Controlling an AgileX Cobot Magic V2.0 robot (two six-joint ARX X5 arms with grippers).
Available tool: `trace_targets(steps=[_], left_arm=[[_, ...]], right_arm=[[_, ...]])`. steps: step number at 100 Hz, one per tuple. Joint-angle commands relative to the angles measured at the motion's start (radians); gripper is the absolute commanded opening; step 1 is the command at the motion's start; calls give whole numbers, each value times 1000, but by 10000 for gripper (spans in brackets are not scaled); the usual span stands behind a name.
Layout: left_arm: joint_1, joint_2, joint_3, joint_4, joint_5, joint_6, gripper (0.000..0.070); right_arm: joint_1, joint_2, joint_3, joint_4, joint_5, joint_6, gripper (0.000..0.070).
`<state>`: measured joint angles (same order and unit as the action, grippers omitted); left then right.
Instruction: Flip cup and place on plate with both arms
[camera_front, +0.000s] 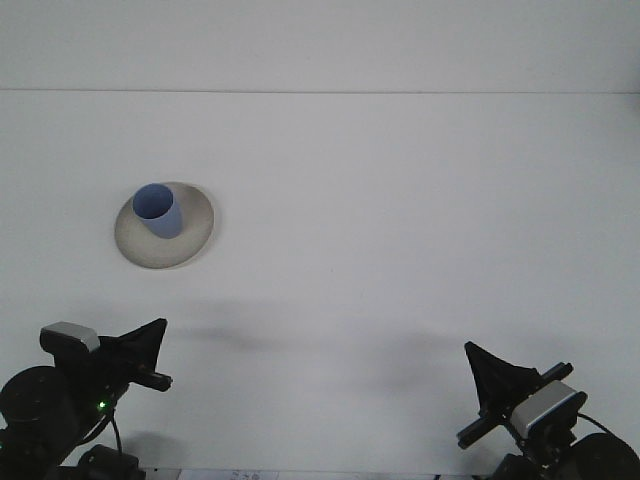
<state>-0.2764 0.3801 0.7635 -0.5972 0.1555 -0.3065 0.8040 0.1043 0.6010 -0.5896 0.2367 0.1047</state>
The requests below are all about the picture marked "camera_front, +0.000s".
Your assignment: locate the pale blue cup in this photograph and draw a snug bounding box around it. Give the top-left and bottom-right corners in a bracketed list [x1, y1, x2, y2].
[131, 183, 182, 240]

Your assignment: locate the pale round plate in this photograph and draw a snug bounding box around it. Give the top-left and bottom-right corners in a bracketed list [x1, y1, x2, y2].
[113, 180, 216, 271]

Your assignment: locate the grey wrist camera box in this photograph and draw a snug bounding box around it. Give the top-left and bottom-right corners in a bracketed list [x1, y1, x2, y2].
[509, 381, 588, 438]
[39, 321, 102, 354]

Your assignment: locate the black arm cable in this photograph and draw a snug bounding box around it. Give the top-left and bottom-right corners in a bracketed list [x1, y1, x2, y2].
[105, 408, 127, 455]
[574, 411, 609, 434]

